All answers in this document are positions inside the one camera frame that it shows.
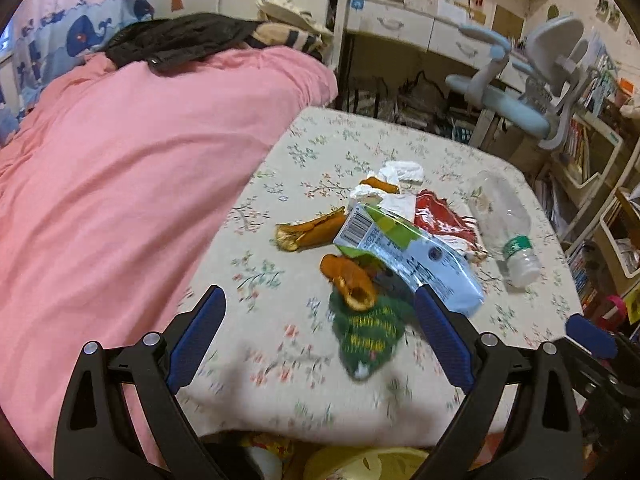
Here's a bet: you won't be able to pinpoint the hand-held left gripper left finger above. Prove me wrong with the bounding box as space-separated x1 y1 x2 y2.
52 284 236 480

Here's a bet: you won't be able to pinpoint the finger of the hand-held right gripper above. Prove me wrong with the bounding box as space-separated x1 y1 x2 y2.
565 312 621 361

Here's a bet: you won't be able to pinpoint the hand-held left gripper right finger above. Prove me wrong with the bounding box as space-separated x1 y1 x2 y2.
412 284 586 480

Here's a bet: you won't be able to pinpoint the green snack wrapper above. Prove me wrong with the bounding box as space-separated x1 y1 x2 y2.
329 292 413 381

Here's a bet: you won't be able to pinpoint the blue white drink carton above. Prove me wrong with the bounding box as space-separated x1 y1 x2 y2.
332 202 486 318

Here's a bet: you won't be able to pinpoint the clear plastic bottle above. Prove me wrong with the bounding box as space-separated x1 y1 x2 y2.
467 170 542 288

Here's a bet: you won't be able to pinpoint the white tissue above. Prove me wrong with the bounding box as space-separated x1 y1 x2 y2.
348 183 418 222

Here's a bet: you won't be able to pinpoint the yellow plastic bin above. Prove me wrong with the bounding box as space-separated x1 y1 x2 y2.
302 447 431 480

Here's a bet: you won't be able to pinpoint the long brown fruit peel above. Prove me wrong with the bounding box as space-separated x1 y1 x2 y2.
275 208 347 252

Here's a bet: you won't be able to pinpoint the pink toy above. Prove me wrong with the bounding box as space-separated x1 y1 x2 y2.
595 294 628 322

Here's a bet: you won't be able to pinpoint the curled brown fruit peel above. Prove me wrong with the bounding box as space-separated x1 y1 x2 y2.
320 254 378 311

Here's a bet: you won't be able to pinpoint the red snack wrapper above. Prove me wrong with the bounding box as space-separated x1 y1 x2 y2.
412 189 488 263

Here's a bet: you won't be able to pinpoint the white plastic container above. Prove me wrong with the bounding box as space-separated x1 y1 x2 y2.
249 447 284 480

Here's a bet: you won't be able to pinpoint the white bookshelf with books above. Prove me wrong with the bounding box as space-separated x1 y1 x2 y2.
530 110 640 321

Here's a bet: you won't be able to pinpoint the small orange peel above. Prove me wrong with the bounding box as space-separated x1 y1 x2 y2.
360 175 401 195

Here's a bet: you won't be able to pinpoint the crumpled wrappers on bed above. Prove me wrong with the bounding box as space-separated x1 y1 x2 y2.
377 160 425 193

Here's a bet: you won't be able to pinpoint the pink blanket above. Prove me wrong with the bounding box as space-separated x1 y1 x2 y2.
0 50 341 476

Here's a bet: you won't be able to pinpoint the floral tablecloth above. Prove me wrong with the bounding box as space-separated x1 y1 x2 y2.
177 106 586 448

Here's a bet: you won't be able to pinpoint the stack of books under desk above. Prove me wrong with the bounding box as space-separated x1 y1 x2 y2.
395 92 481 147

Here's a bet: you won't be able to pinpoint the grey blue desk chair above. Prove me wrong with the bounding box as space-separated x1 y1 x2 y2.
445 15 601 151

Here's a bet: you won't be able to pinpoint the black jacket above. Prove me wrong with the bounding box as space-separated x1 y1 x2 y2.
102 12 271 73

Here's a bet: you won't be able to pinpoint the white desk with drawers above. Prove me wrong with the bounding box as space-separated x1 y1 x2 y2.
345 0 531 86

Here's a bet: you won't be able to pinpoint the beige black striped cloth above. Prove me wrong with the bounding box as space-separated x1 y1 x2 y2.
245 20 326 58

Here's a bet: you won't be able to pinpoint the pink whale print curtain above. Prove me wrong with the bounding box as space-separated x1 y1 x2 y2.
0 0 156 126

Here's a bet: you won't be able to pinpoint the beige fabric bag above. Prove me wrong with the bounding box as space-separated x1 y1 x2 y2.
256 0 333 36

